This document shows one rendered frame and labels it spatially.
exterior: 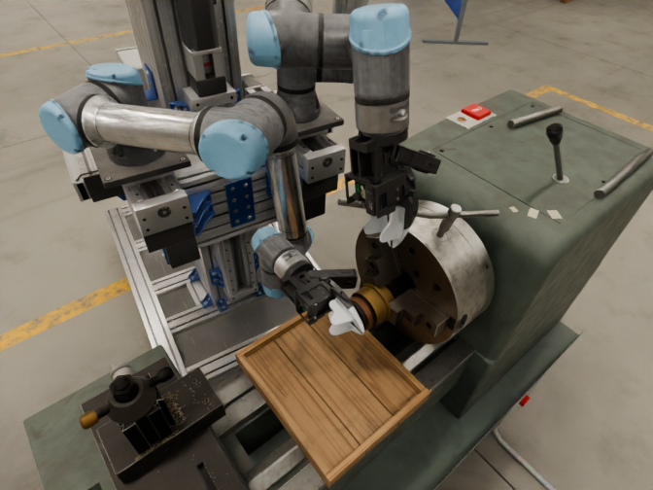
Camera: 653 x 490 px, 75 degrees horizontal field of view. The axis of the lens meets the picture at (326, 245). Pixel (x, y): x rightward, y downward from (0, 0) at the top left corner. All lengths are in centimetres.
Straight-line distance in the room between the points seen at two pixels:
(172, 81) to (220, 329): 107
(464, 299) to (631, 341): 188
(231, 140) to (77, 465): 69
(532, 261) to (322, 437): 57
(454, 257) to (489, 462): 130
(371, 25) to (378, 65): 5
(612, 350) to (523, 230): 173
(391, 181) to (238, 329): 145
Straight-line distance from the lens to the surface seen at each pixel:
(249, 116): 84
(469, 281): 91
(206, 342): 196
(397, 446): 138
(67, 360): 238
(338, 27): 67
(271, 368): 107
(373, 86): 58
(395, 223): 69
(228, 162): 84
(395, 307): 91
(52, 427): 109
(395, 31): 57
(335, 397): 104
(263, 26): 67
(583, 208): 107
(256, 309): 202
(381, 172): 63
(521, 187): 106
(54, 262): 287
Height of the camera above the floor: 182
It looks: 44 degrees down
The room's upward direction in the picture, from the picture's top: 3 degrees clockwise
